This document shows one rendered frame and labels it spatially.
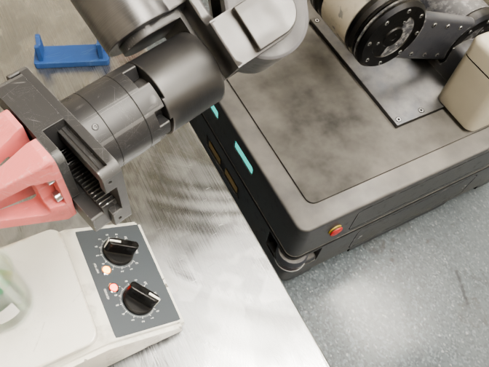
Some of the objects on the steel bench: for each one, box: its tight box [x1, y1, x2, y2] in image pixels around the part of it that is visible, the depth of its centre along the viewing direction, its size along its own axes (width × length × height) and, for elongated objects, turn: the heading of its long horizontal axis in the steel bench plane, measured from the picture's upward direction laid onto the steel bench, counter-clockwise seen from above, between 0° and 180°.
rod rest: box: [33, 34, 110, 68], centre depth 69 cm, size 10×3×4 cm, turn 96°
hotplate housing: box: [48, 222, 185, 367], centre depth 48 cm, size 22×13×8 cm, turn 114°
